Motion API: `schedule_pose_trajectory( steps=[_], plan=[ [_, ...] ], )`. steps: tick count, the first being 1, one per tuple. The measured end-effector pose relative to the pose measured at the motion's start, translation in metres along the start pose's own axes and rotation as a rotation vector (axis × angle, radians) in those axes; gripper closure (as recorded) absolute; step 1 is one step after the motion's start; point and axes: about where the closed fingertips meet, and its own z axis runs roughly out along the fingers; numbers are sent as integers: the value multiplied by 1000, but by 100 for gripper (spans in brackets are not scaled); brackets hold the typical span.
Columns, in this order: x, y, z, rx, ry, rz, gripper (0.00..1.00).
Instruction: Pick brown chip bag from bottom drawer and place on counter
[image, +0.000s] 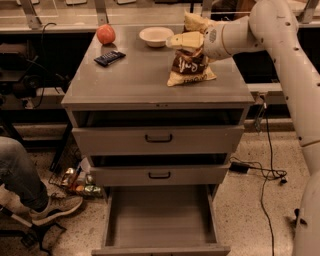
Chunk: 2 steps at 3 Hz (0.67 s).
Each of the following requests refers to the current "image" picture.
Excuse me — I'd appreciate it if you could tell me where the grey drawer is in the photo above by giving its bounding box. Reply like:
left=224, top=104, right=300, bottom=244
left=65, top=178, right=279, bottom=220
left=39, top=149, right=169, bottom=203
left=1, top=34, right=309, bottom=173
left=91, top=185, right=231, bottom=256
left=90, top=165, right=228, bottom=186
left=72, top=126, right=244, bottom=156

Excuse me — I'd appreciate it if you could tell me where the grey sneaker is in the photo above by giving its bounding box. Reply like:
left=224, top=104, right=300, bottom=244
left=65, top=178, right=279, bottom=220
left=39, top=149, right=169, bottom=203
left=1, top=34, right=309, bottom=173
left=30, top=195, right=83, bottom=226

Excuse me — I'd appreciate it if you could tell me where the brown sea salt chip bag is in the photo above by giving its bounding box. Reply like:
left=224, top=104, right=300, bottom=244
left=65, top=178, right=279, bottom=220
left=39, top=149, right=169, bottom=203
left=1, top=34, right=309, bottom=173
left=167, top=12, right=216, bottom=86

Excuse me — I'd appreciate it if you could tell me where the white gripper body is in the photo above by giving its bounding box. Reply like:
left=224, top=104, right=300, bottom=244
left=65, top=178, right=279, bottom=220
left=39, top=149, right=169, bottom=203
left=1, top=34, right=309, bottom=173
left=203, top=16, right=263, bottom=60

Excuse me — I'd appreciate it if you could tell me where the wire basket with snacks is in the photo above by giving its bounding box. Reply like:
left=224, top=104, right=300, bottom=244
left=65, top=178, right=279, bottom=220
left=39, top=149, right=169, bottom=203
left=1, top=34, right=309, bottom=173
left=49, top=158, right=102, bottom=198

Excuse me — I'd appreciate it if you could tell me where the grey bottom drawer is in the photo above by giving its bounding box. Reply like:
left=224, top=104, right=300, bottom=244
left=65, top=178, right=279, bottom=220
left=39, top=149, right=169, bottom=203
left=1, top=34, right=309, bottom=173
left=91, top=185, right=231, bottom=256

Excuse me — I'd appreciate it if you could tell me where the person leg in jeans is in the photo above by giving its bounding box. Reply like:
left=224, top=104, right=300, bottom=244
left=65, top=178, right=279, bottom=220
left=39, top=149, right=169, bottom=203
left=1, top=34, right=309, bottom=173
left=0, top=137, right=49, bottom=212

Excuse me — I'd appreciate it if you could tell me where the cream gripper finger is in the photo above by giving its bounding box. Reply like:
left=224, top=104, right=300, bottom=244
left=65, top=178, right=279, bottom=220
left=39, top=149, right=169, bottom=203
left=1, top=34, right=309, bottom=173
left=166, top=31, right=204, bottom=51

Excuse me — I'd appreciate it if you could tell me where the dark blue snack bar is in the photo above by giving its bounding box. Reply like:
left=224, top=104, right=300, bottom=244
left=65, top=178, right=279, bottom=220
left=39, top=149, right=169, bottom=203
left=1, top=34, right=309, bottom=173
left=94, top=50, right=125, bottom=67

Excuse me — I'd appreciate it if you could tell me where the grey drawer cabinet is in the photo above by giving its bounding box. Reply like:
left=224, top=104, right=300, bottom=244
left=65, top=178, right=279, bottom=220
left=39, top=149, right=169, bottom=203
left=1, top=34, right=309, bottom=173
left=61, top=23, right=255, bottom=188

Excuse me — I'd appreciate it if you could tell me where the white bowl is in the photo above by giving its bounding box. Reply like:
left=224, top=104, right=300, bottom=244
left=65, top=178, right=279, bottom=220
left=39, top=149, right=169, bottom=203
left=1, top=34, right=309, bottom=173
left=139, top=27, right=174, bottom=48

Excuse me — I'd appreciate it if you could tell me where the black power adapter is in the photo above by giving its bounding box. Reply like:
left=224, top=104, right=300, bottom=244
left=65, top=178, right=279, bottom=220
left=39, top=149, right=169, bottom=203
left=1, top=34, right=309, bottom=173
left=229, top=162, right=250, bottom=173

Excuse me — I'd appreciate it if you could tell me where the grey top drawer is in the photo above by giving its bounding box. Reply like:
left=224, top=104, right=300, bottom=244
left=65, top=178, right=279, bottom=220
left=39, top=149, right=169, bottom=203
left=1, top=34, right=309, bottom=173
left=72, top=126, right=244, bottom=156

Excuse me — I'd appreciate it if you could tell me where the grey middle drawer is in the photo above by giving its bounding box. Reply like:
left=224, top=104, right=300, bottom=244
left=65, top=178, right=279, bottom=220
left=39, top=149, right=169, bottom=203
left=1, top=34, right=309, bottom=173
left=90, top=165, right=228, bottom=186

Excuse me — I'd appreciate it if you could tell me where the dark machine on left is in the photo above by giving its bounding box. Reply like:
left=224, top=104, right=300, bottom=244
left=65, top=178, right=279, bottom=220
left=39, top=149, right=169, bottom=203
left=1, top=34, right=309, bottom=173
left=0, top=40, right=70, bottom=109

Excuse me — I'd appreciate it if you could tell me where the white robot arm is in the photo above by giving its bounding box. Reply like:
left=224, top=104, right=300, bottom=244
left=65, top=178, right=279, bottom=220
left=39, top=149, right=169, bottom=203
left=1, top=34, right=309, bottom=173
left=166, top=0, right=320, bottom=256

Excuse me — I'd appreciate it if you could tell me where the black chair base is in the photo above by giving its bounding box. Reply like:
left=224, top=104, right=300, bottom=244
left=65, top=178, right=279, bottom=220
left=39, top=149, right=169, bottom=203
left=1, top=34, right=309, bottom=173
left=0, top=205, right=66, bottom=256

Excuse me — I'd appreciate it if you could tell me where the red apple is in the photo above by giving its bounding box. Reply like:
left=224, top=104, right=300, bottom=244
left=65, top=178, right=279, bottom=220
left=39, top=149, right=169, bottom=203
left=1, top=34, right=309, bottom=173
left=96, top=24, right=116, bottom=45

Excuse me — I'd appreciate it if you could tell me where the black power cable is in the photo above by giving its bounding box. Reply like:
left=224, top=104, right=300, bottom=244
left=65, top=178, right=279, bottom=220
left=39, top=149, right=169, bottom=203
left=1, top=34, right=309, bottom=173
left=229, top=96, right=288, bottom=256

